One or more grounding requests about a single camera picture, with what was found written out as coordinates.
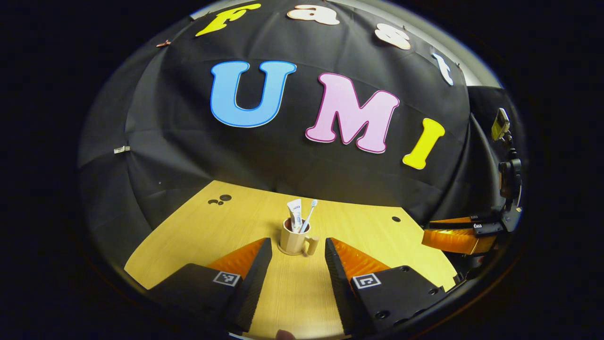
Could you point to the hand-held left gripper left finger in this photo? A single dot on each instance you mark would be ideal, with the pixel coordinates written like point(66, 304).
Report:
point(257, 278)

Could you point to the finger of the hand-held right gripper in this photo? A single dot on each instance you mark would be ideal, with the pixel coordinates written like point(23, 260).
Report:
point(457, 241)
point(453, 219)

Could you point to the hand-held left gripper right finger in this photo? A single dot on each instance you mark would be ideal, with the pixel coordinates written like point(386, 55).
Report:
point(337, 283)

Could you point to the beige cup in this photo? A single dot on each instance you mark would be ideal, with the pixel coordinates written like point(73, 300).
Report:
point(292, 241)

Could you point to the white toothbrush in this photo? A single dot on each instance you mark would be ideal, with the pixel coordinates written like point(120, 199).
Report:
point(309, 215)

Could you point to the white toothpaste tube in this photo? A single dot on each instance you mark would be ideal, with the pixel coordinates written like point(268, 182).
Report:
point(295, 212)

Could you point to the wooden desktop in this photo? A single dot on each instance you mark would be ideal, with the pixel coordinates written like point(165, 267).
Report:
point(292, 293)

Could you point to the black backdrop cloth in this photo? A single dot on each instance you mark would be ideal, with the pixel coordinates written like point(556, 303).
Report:
point(292, 160)

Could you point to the white clip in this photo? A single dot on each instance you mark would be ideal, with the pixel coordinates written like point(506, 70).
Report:
point(121, 149)

